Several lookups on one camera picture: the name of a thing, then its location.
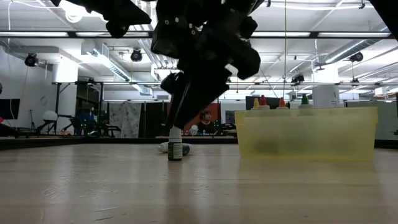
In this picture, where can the white patterned hanging cloth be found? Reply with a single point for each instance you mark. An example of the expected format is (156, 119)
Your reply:
(124, 115)

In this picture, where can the white round lamp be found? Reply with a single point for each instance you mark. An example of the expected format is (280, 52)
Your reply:
(49, 116)

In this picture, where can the black table edge rail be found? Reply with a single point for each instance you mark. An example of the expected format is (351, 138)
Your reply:
(93, 140)

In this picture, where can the large red dye bottle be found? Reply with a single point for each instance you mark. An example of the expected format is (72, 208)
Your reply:
(263, 101)

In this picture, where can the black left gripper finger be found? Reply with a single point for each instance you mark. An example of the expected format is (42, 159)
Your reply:
(124, 20)

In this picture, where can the dark chalkboard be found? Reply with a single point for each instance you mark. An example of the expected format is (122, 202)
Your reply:
(230, 117)

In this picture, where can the person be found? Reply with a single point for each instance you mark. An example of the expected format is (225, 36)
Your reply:
(206, 119)

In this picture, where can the small dark green dye bottle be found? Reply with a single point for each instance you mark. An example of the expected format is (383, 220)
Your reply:
(175, 151)

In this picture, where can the black overhead frame bar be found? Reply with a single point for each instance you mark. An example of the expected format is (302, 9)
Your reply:
(72, 34)

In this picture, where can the large orange dye bottle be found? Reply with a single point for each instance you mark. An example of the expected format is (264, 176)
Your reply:
(281, 103)

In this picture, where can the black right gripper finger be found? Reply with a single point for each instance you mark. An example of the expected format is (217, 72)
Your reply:
(177, 99)
(202, 93)

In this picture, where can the large green dye bottle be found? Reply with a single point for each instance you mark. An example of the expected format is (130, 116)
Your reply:
(305, 99)

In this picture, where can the black ceiling spotlight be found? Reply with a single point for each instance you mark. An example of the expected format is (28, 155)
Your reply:
(31, 59)
(297, 78)
(136, 55)
(356, 57)

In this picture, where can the dropper bottles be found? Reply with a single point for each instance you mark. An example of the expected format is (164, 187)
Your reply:
(163, 147)

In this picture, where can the orange partition wall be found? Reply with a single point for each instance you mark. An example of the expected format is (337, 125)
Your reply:
(215, 109)

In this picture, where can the large yellow dye bottle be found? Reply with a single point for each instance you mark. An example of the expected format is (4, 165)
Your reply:
(255, 104)

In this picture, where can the small white container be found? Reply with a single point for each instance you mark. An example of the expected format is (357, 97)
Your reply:
(193, 130)

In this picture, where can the small vials group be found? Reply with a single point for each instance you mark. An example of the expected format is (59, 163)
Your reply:
(186, 148)

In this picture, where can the white building column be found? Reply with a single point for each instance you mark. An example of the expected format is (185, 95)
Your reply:
(64, 73)
(325, 93)

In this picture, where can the black monitor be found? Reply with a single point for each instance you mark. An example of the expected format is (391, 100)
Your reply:
(9, 109)

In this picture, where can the yellow translucent plastic bin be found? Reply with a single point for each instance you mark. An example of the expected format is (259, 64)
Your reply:
(311, 137)

